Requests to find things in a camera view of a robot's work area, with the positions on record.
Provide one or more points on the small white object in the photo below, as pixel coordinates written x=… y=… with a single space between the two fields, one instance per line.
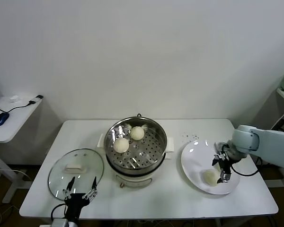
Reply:
x=15 y=98

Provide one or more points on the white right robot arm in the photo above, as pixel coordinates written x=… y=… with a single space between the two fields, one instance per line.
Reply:
x=269 y=142

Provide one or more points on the white electric cooker pot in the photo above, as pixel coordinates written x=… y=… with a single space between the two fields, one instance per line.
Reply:
x=132 y=180

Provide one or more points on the scattered dark crumbs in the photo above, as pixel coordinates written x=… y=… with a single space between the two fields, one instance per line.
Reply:
x=196 y=136

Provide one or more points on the stainless steel steamer basket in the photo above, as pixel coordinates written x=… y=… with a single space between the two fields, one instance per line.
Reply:
x=156 y=132

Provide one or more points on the blue computer mouse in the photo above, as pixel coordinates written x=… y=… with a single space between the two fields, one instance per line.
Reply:
x=1 y=118

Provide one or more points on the white side desk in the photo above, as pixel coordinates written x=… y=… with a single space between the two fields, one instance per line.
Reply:
x=16 y=123

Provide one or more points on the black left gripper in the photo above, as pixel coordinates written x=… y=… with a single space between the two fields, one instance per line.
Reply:
x=75 y=203

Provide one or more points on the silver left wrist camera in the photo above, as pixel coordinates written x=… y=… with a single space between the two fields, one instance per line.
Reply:
x=60 y=222

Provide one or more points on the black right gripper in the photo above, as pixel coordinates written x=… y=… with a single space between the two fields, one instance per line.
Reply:
x=225 y=160

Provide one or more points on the white round plate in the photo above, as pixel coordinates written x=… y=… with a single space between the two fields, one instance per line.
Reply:
x=194 y=160

